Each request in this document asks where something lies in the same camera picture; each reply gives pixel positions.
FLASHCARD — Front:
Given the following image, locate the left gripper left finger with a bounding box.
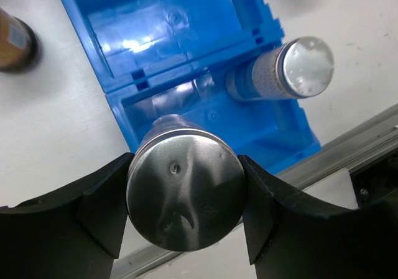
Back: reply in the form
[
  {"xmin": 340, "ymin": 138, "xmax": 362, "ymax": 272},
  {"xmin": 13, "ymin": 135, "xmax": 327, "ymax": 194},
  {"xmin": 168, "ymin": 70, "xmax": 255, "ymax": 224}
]
[{"xmin": 1, "ymin": 153, "xmax": 134, "ymax": 278}]

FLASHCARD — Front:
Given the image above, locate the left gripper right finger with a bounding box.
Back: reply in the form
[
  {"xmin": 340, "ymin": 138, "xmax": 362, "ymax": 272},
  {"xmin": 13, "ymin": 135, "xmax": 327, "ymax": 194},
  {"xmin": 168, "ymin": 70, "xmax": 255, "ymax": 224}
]
[{"xmin": 239, "ymin": 155, "xmax": 397, "ymax": 278}]

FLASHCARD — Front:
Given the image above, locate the silver-cap white shaker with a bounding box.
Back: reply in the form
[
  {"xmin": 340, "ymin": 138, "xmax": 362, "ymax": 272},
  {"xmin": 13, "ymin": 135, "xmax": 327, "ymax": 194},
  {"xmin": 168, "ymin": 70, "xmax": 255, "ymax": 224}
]
[
  {"xmin": 226, "ymin": 36, "xmax": 335, "ymax": 101},
  {"xmin": 126, "ymin": 114, "xmax": 247, "ymax": 252}
]

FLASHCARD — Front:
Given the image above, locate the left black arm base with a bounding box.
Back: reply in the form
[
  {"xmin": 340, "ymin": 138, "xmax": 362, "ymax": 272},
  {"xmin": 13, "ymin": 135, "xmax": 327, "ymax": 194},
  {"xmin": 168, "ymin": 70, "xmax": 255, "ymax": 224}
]
[{"xmin": 351, "ymin": 153, "xmax": 397, "ymax": 208}]

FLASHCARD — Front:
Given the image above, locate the left red-lid chili jar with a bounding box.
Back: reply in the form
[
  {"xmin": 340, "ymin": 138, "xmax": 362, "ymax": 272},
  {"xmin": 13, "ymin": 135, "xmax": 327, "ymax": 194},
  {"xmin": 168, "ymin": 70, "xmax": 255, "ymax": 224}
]
[{"xmin": 1, "ymin": 8, "xmax": 40, "ymax": 73}]

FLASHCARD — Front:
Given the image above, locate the blue three-compartment plastic bin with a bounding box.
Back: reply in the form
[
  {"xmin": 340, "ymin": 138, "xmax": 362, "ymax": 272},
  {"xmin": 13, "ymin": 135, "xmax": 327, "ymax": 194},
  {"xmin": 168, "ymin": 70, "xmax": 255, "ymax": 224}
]
[{"xmin": 61, "ymin": 0, "xmax": 321, "ymax": 174}]

